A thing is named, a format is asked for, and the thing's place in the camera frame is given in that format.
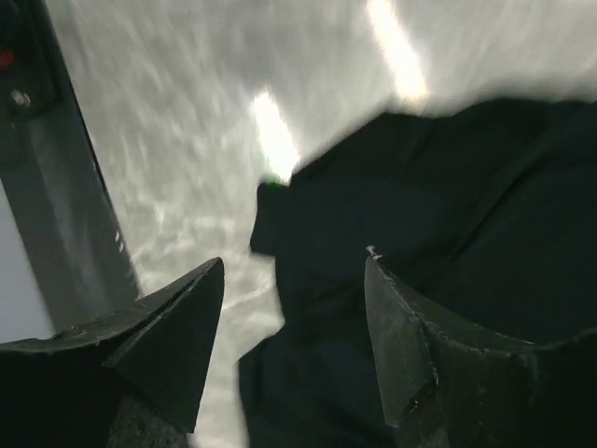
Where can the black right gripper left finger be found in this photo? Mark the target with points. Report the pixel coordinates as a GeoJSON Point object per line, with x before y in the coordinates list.
{"type": "Point", "coordinates": [130, 379]}

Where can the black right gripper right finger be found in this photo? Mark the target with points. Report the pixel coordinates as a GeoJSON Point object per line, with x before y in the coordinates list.
{"type": "Point", "coordinates": [447, 382]}

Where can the black t-shirt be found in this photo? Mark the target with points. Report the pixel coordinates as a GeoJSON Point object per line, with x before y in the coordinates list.
{"type": "Point", "coordinates": [490, 213]}

